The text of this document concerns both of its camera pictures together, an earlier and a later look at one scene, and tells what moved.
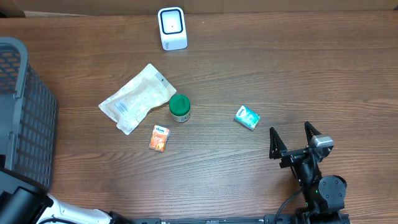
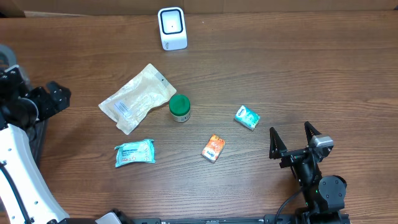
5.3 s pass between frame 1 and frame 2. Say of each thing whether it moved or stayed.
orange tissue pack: moved
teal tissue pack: stayed
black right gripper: stayed
